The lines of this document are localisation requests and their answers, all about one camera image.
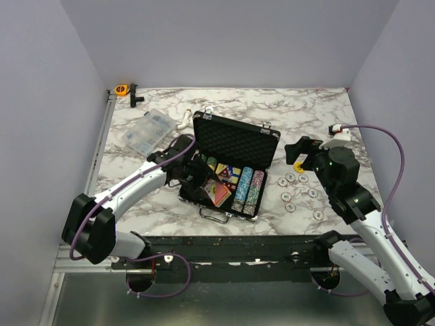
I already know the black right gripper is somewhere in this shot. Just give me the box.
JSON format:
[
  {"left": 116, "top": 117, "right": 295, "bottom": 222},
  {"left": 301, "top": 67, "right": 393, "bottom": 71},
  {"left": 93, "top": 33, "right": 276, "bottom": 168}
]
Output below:
[{"left": 285, "top": 134, "right": 341, "bottom": 195}]

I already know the white red poker chip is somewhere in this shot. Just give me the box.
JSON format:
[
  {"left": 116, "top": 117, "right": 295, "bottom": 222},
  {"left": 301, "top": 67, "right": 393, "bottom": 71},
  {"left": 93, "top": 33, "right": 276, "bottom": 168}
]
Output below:
[
  {"left": 285, "top": 202, "right": 296, "bottom": 213},
  {"left": 277, "top": 177, "right": 288, "bottom": 187},
  {"left": 285, "top": 173, "right": 297, "bottom": 184},
  {"left": 307, "top": 188, "right": 319, "bottom": 198},
  {"left": 281, "top": 192, "right": 292, "bottom": 202},
  {"left": 313, "top": 210, "right": 324, "bottom": 221},
  {"left": 298, "top": 173, "right": 309, "bottom": 184}
]

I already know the yellow big blind button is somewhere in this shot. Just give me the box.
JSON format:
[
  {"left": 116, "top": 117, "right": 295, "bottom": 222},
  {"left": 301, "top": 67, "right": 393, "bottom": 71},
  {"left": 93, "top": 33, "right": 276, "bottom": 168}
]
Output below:
[{"left": 294, "top": 162, "right": 305, "bottom": 173}]

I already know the clear plastic organizer box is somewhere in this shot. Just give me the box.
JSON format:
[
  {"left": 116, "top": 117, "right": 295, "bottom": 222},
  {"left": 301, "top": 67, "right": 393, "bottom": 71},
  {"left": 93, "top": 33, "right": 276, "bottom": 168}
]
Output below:
[{"left": 122, "top": 109, "right": 176, "bottom": 156}]

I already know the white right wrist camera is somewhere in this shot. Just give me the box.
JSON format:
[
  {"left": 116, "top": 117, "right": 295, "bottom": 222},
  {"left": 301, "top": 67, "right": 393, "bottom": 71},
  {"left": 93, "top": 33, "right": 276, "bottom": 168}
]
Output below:
[{"left": 319, "top": 124, "right": 351, "bottom": 149}]

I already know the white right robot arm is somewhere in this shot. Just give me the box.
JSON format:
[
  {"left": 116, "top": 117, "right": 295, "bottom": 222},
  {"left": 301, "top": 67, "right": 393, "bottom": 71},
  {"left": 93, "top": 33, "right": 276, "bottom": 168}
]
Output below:
[{"left": 285, "top": 137, "right": 434, "bottom": 325}]

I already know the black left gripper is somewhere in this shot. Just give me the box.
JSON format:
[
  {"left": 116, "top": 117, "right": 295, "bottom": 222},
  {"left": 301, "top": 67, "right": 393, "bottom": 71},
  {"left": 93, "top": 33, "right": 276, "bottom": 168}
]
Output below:
[{"left": 179, "top": 157, "right": 222, "bottom": 199}]

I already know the white pipe fitting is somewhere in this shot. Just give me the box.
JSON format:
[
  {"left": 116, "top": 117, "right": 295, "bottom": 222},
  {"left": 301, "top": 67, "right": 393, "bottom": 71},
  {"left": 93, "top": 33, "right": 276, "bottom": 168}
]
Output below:
[{"left": 177, "top": 109, "right": 193, "bottom": 130}]

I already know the black T-shaped tool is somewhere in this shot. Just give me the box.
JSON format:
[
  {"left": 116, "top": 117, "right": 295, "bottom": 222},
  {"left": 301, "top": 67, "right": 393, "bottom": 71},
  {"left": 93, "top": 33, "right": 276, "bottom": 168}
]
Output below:
[{"left": 130, "top": 84, "right": 145, "bottom": 108}]

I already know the orange tape measure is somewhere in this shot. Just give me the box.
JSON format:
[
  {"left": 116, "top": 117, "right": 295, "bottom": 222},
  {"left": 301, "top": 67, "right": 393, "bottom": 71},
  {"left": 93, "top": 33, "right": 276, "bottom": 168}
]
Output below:
[{"left": 114, "top": 84, "right": 131, "bottom": 97}]

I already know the red playing card deck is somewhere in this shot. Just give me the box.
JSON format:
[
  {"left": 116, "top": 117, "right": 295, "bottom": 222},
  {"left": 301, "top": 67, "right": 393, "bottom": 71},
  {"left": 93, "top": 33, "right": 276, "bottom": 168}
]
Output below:
[{"left": 204, "top": 180, "right": 232, "bottom": 207}]

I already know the boxed card deck in case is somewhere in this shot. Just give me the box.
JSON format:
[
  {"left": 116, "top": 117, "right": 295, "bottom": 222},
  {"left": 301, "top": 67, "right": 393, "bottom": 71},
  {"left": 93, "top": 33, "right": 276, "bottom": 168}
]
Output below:
[{"left": 215, "top": 163, "right": 242, "bottom": 183}]

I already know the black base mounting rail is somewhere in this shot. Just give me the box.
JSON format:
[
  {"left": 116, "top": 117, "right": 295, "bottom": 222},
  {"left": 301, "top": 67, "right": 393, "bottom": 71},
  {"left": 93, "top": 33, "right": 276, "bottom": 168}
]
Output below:
[{"left": 111, "top": 236, "right": 332, "bottom": 283}]

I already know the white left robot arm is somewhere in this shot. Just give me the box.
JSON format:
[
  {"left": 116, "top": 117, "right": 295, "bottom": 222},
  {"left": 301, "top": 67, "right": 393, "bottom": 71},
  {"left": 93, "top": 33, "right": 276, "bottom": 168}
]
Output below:
[{"left": 61, "top": 134, "right": 220, "bottom": 268}]

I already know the black poker chip case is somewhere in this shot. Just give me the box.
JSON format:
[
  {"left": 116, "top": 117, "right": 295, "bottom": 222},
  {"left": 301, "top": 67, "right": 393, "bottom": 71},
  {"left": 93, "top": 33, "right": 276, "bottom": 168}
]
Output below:
[{"left": 179, "top": 111, "right": 281, "bottom": 221}]

